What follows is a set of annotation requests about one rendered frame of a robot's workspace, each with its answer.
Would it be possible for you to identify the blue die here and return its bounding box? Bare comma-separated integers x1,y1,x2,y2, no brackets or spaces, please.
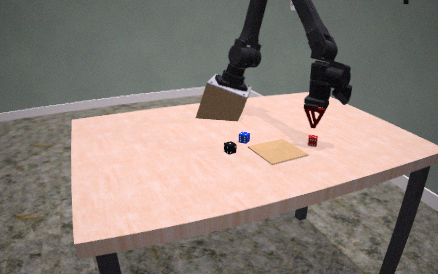
238,131,250,144

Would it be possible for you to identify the red die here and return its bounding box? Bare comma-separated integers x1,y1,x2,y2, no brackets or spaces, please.
308,135,318,147

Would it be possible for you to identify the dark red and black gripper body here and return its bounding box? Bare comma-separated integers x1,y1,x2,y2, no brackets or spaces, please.
304,80,330,109

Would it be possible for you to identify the tan flat mat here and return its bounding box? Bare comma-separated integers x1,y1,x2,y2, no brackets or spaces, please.
247,139,309,165

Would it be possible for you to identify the black die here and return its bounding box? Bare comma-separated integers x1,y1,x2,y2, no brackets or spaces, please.
224,141,237,155

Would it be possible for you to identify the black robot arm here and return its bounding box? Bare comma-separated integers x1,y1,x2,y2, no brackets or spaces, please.
215,0,352,105

